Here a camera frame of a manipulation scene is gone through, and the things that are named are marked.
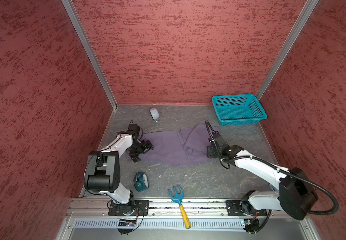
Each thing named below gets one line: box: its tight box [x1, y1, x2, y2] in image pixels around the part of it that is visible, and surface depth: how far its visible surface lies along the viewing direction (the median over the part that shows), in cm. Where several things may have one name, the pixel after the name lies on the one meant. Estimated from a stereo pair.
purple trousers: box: [140, 123, 220, 167], surface depth 96 cm
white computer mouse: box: [149, 108, 160, 122], surface depth 108 cm
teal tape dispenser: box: [133, 172, 149, 192], surface depth 77 cm
